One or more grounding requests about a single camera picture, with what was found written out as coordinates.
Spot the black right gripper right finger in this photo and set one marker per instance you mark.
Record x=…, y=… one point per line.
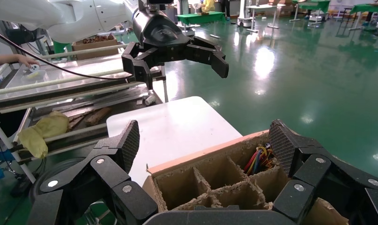
x=282, y=146

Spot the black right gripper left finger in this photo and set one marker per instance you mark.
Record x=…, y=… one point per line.
x=126, y=146

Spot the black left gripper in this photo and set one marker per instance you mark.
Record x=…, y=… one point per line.
x=159, y=32

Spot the small white device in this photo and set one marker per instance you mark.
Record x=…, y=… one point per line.
x=35, y=68

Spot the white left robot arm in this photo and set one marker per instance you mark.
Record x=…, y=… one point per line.
x=77, y=21

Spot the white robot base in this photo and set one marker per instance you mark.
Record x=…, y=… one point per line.
x=245, y=21

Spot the bare person forearm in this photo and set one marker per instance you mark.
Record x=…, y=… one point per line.
x=2, y=59

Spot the bare person hand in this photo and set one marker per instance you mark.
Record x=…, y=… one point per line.
x=27, y=60

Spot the brown wooden block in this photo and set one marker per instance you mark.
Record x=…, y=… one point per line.
x=98, y=116

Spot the white tape roll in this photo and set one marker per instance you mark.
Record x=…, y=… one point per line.
x=150, y=100

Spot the green cloth table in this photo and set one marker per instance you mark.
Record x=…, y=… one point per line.
x=313, y=4
x=368, y=8
x=201, y=18

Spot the person in yellow shirt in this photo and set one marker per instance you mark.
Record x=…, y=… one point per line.
x=208, y=5

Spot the cardboard box with dividers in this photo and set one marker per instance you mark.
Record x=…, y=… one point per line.
x=182, y=186

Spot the cardboard box of brown parts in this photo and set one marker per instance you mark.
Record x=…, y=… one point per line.
x=95, y=49

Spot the yellow cloth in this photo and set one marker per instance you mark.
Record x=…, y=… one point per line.
x=43, y=132

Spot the clear plastic tray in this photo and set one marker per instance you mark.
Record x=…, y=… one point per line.
x=83, y=66

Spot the white metal table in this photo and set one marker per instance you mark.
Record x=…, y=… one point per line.
x=264, y=6

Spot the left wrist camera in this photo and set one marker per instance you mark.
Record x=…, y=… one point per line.
x=159, y=1

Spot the pipe-frame cart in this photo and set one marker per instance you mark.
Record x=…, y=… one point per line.
x=67, y=81

